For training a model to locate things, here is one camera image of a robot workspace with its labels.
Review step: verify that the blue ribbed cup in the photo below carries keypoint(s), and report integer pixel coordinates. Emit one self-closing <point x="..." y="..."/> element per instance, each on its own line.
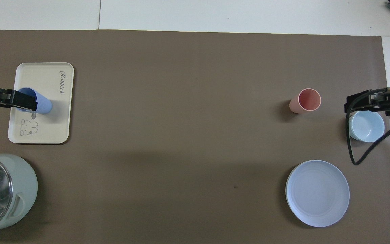
<point x="44" y="105"/>

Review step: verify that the pink cup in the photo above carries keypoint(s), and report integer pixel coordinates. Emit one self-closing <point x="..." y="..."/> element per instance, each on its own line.
<point x="308" y="100"/>

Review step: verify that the cream tray with rabbit print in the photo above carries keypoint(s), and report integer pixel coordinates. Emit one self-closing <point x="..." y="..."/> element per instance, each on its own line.
<point x="46" y="128"/>

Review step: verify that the light blue bowl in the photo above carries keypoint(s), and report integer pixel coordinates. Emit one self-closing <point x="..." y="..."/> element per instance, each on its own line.
<point x="367" y="127"/>

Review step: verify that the pale green electric pot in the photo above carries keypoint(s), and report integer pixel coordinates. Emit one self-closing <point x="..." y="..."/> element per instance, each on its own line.
<point x="25" y="189"/>

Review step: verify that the light blue plate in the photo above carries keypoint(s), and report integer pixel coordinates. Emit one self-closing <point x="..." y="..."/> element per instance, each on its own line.
<point x="317" y="193"/>

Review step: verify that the brown paper table mat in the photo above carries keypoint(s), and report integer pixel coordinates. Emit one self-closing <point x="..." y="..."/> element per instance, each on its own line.
<point x="181" y="135"/>

